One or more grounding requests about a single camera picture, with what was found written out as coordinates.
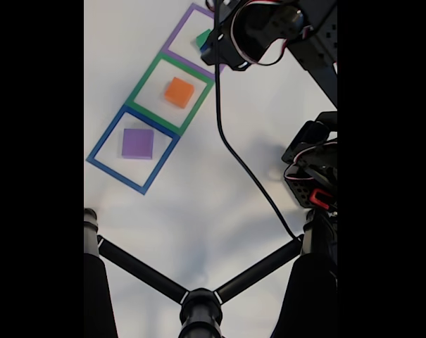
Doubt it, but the green foam block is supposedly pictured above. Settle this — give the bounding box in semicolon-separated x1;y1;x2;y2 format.
195;28;213;49

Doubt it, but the orange foam block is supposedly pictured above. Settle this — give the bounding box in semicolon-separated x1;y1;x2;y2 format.
163;77;196;109

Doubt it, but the purple foam block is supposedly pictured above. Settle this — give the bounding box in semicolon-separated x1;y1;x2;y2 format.
121;128;155;160

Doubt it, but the red clamp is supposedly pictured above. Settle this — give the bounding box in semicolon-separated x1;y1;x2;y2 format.
310;188;335;208

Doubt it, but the red white servo cable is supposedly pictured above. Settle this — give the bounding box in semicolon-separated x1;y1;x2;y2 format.
228;0;314;68

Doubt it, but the purple square frame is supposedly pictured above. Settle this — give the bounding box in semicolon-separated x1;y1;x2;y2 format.
161;2;226;81

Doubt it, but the green square frame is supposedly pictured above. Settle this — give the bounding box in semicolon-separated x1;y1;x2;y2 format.
123;51;214;137

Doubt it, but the blue square frame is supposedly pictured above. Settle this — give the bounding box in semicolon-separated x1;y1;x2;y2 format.
85;104;180;195

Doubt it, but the black camera tripod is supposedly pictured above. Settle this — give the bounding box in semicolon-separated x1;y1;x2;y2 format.
84;207;338;338

